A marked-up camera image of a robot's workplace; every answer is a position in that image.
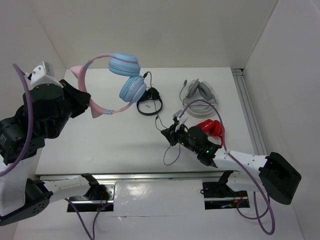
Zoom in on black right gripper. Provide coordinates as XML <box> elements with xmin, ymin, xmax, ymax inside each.
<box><xmin>160</xmin><ymin>121</ymin><xmax>200</xmax><ymax>154</ymax></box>

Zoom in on black audio cable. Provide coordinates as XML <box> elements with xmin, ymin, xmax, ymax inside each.
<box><xmin>142</xmin><ymin>71</ymin><xmax>182</xmax><ymax>166</ymax></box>

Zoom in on pink blue cat-ear headphones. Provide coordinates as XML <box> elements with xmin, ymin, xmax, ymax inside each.
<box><xmin>70</xmin><ymin>52</ymin><xmax>147</xmax><ymax>118</ymax></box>

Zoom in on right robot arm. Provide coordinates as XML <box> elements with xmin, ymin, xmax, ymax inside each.
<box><xmin>160</xmin><ymin>124</ymin><xmax>302</xmax><ymax>205</ymax></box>

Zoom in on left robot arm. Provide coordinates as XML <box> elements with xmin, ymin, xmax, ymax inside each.
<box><xmin>0</xmin><ymin>80</ymin><xmax>107</xmax><ymax>226</ymax></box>

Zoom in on red white headphones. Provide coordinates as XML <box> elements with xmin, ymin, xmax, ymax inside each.
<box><xmin>196</xmin><ymin>119</ymin><xmax>223</xmax><ymax>139</ymax></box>

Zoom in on black on-ear headphones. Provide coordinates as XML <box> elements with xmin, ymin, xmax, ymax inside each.
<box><xmin>136</xmin><ymin>87</ymin><xmax>164</xmax><ymax>117</ymax></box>

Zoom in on grey white headphones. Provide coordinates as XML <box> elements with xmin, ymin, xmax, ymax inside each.
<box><xmin>179</xmin><ymin>78</ymin><xmax>218</xmax><ymax>118</ymax></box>

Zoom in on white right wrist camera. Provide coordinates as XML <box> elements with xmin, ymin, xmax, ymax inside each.
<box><xmin>172</xmin><ymin>109</ymin><xmax>188</xmax><ymax>132</ymax></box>

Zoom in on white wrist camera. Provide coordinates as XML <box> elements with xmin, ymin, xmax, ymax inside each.
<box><xmin>172</xmin><ymin>109</ymin><xmax>188</xmax><ymax>132</ymax></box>
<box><xmin>26</xmin><ymin>61</ymin><xmax>63</xmax><ymax>88</ymax></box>

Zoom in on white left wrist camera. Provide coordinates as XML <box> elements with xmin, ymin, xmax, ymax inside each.
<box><xmin>26</xmin><ymin>61</ymin><xmax>63</xmax><ymax>88</ymax></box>

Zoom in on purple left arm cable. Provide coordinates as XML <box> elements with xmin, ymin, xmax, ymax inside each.
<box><xmin>0</xmin><ymin>63</ymin><xmax>35</xmax><ymax>177</ymax></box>

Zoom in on aluminium front rail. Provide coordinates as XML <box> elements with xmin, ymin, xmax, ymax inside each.
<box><xmin>38</xmin><ymin>169</ymin><xmax>241</xmax><ymax>181</ymax></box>

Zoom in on aluminium side rail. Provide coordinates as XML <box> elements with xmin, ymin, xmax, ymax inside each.
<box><xmin>231</xmin><ymin>68</ymin><xmax>268</xmax><ymax>155</ymax></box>

